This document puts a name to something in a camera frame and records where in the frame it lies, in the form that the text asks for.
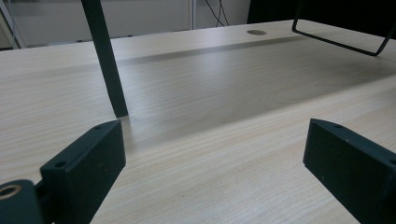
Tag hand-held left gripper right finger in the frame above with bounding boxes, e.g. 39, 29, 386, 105
302, 118, 396, 224

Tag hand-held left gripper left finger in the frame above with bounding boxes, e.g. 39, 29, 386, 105
39, 119, 127, 224

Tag black desk shelf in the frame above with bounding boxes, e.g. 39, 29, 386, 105
80, 0, 396, 119

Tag black cables at wall socket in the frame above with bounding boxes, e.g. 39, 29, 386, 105
204, 0, 231, 28

